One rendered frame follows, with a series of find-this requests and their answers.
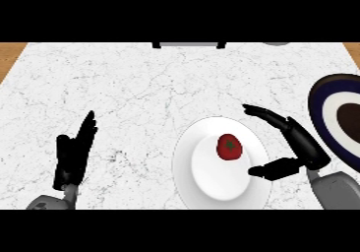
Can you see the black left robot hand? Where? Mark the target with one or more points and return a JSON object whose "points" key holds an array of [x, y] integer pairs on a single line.
{"points": [[71, 154]]}

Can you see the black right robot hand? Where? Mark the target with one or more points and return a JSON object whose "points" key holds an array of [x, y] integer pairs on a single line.
{"points": [[298, 141]]}

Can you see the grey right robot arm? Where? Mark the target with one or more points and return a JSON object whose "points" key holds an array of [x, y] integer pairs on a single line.
{"points": [[338, 190]]}

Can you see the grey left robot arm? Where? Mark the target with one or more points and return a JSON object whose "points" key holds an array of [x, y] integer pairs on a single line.
{"points": [[55, 200]]}

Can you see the dark blue ringed plate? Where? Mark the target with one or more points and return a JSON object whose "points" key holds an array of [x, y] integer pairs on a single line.
{"points": [[351, 121]]}

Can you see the white plate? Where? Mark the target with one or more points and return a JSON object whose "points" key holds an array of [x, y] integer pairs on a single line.
{"points": [[221, 177]]}

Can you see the grey round object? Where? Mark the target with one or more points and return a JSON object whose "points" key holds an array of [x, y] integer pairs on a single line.
{"points": [[277, 43]]}

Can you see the grey appliance with black legs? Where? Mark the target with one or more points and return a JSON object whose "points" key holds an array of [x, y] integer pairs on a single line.
{"points": [[187, 44]]}

